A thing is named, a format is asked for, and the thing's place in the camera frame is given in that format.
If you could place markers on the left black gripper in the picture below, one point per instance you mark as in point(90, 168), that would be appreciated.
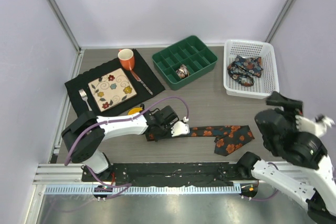
point(157, 137)

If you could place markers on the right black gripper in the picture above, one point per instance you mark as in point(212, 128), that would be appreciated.
point(275, 98)

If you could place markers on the black orange floral tie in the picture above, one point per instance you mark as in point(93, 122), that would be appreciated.
point(227, 138)

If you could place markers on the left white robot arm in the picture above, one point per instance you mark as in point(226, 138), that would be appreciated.
point(84, 135)

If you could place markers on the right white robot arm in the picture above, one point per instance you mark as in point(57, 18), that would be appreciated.
point(296, 139)

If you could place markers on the yellow plastic mug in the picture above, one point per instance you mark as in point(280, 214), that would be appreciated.
point(137, 109)

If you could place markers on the white plastic basket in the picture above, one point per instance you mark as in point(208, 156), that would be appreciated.
point(263, 86)

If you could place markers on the blue floral tie in basket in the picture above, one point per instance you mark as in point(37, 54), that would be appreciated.
point(243, 70)

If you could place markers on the rolled tie in tray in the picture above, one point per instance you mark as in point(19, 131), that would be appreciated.
point(182, 71)

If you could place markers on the square floral ceramic plate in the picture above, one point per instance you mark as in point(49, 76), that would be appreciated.
point(111, 89)

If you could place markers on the green divided organizer tray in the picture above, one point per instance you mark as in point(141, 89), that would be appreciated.
point(193, 53)

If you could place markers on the orange ceramic mug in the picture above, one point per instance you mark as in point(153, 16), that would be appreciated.
point(126, 58)

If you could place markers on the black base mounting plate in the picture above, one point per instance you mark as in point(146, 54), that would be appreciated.
point(208, 174)

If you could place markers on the black cloth placemat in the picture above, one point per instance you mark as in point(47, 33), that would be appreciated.
point(98, 62)

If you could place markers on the silver fork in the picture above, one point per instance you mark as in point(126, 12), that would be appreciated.
point(85, 98)

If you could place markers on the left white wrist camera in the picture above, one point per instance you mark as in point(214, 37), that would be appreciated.
point(180, 128)

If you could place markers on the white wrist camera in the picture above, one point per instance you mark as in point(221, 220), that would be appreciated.
point(317, 127)
point(180, 128)

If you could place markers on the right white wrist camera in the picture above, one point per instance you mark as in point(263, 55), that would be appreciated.
point(317, 127)

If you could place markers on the orange handled table knife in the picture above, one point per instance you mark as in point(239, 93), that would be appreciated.
point(139, 80)

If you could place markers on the white slotted cable duct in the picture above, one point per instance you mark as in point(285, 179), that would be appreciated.
point(87, 189)

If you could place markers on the aluminium frame rail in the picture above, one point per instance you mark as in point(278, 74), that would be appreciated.
point(72, 174)

